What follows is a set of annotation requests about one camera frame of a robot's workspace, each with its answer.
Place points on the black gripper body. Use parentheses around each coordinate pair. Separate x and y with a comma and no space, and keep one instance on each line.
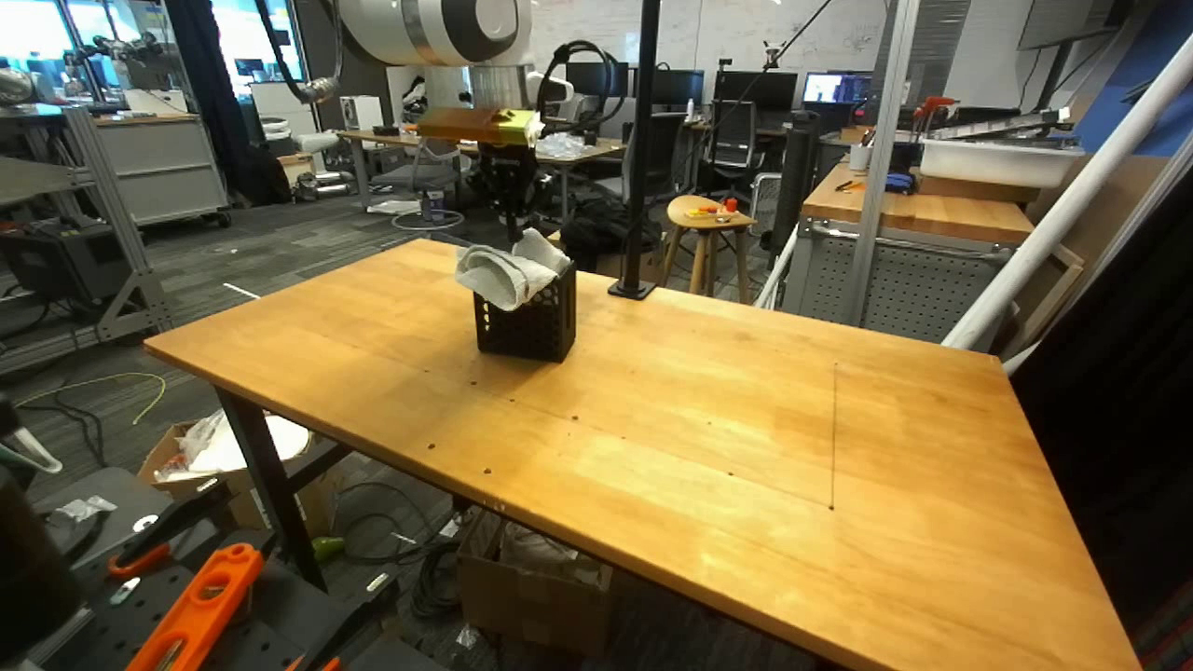
(510,180)

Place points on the white towel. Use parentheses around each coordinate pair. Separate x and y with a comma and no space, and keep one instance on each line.
(505,274)

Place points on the black perforated basket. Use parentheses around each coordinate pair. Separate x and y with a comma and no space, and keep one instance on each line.
(526,333)

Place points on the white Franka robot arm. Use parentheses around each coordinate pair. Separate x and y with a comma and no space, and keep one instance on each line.
(412,32)

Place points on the black pole stand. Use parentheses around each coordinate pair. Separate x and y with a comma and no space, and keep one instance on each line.
(639,149)

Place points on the round wooden stool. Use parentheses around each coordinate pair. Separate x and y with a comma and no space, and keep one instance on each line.
(676,215)

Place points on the small orange red tool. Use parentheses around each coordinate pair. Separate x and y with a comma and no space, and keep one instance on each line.
(713,215)

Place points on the black office chair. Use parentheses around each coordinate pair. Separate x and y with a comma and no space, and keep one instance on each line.
(733,130)

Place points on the black column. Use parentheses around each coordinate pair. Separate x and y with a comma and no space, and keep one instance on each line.
(206,75)

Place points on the computer monitor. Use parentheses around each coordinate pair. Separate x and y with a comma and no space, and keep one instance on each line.
(825,90)

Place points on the grey cabinet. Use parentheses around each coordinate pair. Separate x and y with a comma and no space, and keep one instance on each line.
(162,171)

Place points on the white plastic bag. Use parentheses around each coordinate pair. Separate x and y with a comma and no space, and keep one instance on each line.
(224,447)

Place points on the brown cardboard box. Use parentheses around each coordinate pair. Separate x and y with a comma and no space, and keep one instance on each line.
(533,601)

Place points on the wooden top workbench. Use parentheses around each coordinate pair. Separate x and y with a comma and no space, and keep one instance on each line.
(918,207)

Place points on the grey perforated panel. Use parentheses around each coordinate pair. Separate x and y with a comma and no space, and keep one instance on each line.
(918,284)

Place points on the grey metal shelf rack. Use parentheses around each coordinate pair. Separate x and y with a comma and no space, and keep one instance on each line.
(39,180)

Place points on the orange tool on floor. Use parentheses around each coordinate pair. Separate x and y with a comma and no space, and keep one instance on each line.
(197,609)

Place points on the white slanted beam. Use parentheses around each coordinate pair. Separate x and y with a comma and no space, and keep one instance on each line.
(1066,201)

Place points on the tan green wrist camera box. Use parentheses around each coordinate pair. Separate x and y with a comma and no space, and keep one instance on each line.
(479,129)

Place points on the white vertical post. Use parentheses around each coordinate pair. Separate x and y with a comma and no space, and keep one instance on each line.
(884,149)

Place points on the blue wall panel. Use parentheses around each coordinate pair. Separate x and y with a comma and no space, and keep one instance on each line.
(1123,62)

